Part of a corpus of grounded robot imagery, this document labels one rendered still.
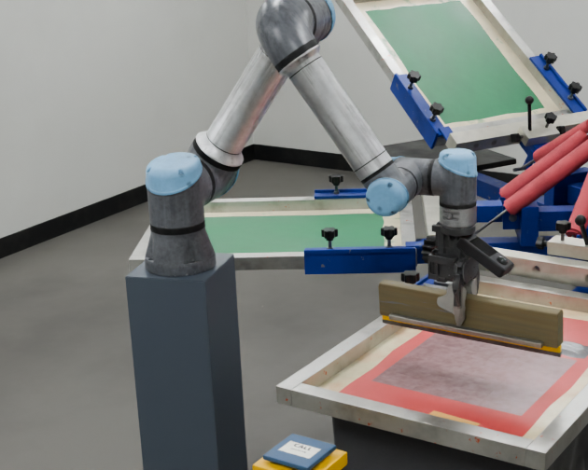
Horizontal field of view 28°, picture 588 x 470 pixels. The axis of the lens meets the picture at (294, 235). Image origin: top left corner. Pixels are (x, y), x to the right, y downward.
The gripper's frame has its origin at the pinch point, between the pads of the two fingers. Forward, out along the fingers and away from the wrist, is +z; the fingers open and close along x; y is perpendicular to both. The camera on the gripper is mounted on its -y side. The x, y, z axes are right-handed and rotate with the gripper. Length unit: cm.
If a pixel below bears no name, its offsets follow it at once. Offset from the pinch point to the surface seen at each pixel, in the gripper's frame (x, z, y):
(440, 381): 4.6, 13.6, 3.9
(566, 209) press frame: -104, 7, 19
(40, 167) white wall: -241, 68, 380
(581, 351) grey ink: -23.0, 13.0, -16.4
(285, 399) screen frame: 28.8, 12.8, 26.8
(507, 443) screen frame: 28.7, 10.1, -22.0
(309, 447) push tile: 44.3, 12.2, 10.8
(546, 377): -8.0, 13.5, -14.6
